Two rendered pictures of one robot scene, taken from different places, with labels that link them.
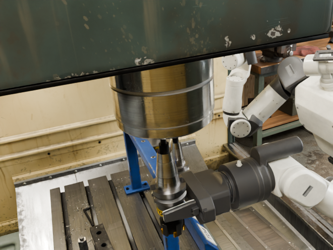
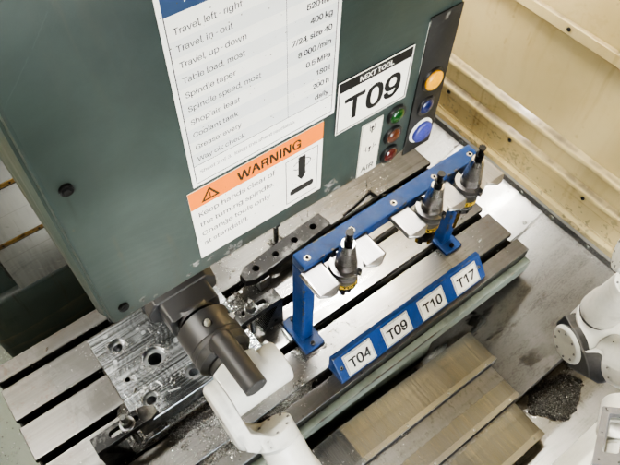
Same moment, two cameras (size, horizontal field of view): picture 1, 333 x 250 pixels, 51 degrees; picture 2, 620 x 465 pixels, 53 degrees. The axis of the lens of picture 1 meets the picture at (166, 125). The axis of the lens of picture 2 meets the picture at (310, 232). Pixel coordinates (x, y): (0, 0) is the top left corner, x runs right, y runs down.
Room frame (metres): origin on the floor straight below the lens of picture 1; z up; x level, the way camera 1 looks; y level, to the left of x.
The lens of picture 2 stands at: (0.54, -0.55, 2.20)
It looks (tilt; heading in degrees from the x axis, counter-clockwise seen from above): 56 degrees down; 68
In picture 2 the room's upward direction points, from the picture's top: 2 degrees clockwise
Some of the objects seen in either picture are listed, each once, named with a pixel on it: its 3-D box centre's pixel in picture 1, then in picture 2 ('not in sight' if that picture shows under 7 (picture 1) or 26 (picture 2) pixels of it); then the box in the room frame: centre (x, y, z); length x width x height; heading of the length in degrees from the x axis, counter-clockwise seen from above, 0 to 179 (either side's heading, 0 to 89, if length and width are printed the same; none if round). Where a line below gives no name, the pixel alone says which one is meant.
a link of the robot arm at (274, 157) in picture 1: (269, 166); (241, 364); (0.59, -0.20, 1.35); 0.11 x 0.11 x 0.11; 17
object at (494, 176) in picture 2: not in sight; (487, 172); (1.20, 0.09, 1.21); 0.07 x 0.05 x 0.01; 107
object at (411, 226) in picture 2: (159, 141); (410, 223); (0.99, 0.03, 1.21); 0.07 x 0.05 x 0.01; 107
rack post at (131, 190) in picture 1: (132, 157); (452, 203); (1.19, 0.14, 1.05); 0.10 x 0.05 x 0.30; 107
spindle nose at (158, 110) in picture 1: (161, 82); not in sight; (0.52, 0.00, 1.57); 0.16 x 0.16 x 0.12
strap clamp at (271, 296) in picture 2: not in sight; (254, 315); (0.67, 0.06, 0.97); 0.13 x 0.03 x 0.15; 17
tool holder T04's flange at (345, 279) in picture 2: (177, 166); (345, 267); (0.84, -0.02, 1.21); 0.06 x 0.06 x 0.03
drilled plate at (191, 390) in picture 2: not in sight; (175, 348); (0.49, 0.05, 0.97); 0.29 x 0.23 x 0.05; 17
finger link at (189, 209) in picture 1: (181, 213); not in sight; (0.49, -0.01, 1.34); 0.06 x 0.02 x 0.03; 107
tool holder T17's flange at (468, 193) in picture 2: not in sight; (469, 184); (1.15, 0.07, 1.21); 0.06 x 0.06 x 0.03
